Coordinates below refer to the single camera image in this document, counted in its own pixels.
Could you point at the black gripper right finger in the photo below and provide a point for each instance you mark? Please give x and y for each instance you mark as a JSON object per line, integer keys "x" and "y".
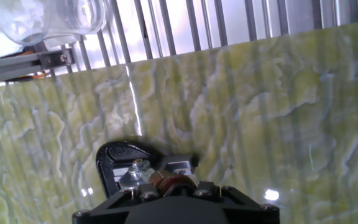
{"x": 250, "y": 213}

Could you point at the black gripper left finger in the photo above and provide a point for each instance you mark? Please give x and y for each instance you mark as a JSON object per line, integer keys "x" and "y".
{"x": 104, "y": 211}

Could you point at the black C-clamp with steel screw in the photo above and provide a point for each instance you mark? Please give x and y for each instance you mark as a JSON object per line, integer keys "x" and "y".
{"x": 110, "y": 155}

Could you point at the grey metal lever base housing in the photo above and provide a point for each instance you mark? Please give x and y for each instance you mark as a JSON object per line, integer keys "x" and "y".
{"x": 179, "y": 163}

